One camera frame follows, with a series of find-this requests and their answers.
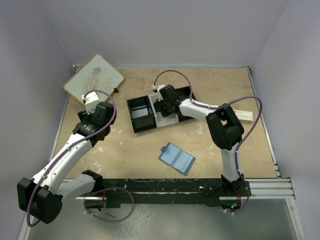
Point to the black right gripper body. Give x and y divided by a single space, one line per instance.
160 107

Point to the blue leather card holder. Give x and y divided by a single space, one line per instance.
176 158

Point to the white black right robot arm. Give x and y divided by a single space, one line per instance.
224 127

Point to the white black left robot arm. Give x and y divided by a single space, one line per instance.
39 196

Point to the white card in tray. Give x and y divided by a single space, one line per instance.
137 113

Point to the small white card box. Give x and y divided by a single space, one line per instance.
245 116

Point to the black and white tray organizer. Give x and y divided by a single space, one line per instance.
154 118

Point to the yellow-framed whiteboard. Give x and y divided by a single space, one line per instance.
97 74

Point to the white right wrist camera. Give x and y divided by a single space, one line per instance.
156 88

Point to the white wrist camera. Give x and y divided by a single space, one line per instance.
156 88
90 101

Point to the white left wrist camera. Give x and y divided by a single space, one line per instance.
90 101

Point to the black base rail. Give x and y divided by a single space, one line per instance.
210 192

